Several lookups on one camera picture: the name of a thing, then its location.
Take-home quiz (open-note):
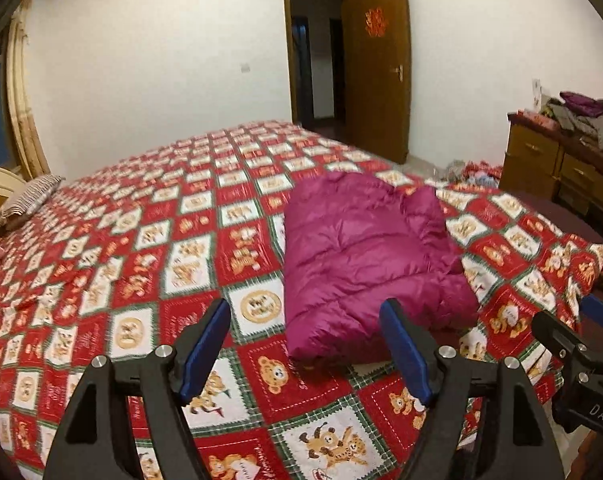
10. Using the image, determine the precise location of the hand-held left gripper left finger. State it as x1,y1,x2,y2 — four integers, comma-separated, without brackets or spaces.
42,299,232,480

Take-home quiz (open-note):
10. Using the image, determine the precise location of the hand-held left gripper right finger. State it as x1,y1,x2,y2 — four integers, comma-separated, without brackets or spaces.
379,297,565,480

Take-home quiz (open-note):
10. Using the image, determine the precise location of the magenta puffer jacket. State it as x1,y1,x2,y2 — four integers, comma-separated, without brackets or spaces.
283,171,479,364

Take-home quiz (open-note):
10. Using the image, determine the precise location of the pile of clothes on floor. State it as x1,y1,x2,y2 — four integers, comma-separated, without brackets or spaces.
440,159,503,189

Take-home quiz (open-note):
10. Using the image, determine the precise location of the pile of clothes on dresser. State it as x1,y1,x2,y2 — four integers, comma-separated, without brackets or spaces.
538,91,603,152

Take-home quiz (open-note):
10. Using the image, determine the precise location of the red printed blanket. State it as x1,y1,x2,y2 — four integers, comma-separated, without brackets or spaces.
0,120,603,480

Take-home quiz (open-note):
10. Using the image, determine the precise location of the dark maroon cloth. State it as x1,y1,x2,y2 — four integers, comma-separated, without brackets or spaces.
501,189,603,247

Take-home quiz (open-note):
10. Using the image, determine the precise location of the brown wooden dresser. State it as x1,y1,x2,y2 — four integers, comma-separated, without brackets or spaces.
500,112,603,232

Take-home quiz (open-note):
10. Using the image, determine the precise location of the patterned grey pillow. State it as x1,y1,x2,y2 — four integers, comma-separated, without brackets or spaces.
0,175,65,231

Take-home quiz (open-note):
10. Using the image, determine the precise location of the brown wooden door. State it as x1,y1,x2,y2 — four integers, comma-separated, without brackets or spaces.
341,0,412,165

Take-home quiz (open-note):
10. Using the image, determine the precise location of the beige curtain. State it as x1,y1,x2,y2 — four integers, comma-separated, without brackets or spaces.
6,0,52,182

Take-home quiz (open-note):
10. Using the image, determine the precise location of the red paper door decoration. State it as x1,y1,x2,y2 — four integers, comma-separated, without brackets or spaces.
364,7,390,39

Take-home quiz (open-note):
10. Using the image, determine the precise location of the brown door frame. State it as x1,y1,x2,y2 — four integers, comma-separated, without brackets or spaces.
282,0,355,129

